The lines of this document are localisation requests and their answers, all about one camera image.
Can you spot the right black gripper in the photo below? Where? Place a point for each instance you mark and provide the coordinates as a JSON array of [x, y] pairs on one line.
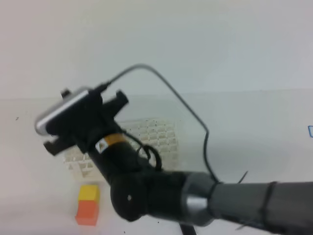
[[85, 122]]

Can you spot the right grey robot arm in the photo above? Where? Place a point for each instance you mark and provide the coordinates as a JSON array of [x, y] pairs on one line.
[[138, 188]]

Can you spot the white test tube rack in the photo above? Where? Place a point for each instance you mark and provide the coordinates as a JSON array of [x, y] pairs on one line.
[[157, 132]]

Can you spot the yellow cube block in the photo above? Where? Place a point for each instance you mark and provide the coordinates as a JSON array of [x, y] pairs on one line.
[[89, 193]]

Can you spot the orange cube block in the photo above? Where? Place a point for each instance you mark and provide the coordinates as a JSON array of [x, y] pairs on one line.
[[87, 213]]

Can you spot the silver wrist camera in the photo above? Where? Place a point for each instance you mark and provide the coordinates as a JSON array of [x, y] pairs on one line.
[[57, 109]]

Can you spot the black round-headed handle tool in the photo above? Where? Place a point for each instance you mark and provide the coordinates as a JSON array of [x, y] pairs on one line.
[[187, 229]]

